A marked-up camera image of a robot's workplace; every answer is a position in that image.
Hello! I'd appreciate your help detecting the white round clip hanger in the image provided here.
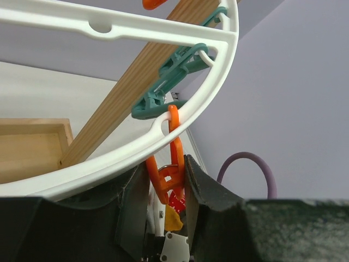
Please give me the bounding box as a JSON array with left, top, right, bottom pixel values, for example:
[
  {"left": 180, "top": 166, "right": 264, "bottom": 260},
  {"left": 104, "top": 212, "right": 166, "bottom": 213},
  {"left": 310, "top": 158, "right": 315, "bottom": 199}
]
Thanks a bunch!
[{"left": 1, "top": 1, "right": 239, "bottom": 201}]

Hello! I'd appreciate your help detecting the orange clothes peg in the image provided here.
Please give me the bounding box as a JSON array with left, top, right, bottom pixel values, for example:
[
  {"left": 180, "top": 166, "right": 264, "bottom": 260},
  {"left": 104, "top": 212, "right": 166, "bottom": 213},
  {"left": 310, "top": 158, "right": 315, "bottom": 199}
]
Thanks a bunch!
[{"left": 145, "top": 104, "right": 185, "bottom": 205}]

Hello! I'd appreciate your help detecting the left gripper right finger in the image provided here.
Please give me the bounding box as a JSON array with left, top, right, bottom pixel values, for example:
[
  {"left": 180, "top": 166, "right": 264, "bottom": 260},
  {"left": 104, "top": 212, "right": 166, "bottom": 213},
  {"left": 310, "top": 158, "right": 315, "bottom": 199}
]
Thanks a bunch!
[{"left": 185, "top": 155, "right": 348, "bottom": 261}]

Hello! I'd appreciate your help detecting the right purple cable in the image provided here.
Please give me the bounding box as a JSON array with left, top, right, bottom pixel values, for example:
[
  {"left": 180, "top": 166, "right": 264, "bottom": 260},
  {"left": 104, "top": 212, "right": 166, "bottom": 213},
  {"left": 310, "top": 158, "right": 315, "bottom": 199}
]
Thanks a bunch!
[{"left": 216, "top": 151, "right": 278, "bottom": 200}]

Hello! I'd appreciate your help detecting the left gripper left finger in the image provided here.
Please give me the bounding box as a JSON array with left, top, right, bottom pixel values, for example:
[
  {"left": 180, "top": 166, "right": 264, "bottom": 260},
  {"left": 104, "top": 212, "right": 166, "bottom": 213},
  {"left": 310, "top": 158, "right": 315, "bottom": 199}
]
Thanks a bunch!
[{"left": 1, "top": 164, "right": 149, "bottom": 261}]

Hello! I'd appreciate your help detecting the wooden hanger rack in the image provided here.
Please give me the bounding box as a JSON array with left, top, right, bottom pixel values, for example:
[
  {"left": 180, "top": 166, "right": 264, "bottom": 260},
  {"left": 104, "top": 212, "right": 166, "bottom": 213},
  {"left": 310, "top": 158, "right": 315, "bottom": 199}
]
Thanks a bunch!
[{"left": 1, "top": 2, "right": 221, "bottom": 185}]

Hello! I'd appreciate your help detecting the mustard yellow sock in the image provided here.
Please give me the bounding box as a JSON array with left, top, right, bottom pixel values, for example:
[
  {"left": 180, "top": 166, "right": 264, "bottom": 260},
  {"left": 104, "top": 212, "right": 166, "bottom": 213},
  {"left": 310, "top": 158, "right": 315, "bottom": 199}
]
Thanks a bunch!
[{"left": 164, "top": 205, "right": 183, "bottom": 232}]

